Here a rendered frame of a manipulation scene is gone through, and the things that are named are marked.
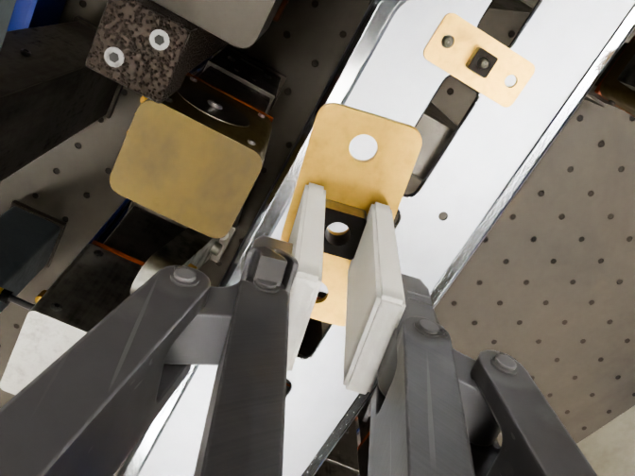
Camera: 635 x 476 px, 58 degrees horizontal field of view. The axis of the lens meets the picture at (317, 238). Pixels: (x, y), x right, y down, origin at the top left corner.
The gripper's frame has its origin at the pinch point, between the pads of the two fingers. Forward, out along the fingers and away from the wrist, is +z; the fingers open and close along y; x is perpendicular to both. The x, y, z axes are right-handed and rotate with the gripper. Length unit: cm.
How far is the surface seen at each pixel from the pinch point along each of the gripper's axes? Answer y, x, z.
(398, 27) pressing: 2.5, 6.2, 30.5
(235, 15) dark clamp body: -8.2, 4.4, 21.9
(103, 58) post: -14.9, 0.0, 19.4
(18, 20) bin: -40, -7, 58
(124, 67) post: -13.6, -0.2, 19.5
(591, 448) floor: 119, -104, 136
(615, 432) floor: 123, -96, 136
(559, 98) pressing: 16.6, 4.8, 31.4
